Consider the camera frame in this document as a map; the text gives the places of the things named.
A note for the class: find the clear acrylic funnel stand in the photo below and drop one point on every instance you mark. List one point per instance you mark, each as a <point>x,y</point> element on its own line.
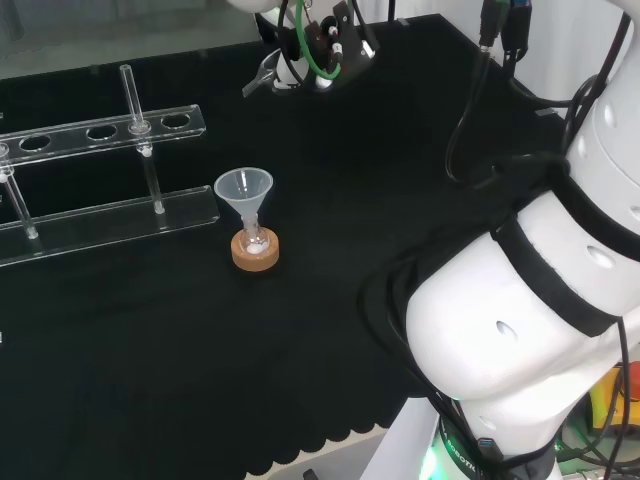
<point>115,225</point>

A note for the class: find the black bench cloth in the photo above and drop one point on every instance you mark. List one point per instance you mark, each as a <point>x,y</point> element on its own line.
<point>200,350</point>

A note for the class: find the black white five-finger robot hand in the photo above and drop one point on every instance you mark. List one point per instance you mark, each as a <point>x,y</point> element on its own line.
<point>350,47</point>

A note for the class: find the pale board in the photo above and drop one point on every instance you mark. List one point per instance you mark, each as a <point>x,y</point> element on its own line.
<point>400,440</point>

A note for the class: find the small round-bottom glass flask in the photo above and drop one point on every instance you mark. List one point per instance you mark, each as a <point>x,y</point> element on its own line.
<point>253,241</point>

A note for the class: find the clear weighing funnel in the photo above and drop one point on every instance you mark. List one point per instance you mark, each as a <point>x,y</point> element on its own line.
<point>261,75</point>

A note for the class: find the translucent plastic funnel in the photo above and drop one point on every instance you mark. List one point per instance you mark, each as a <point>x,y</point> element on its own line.
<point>243,192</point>

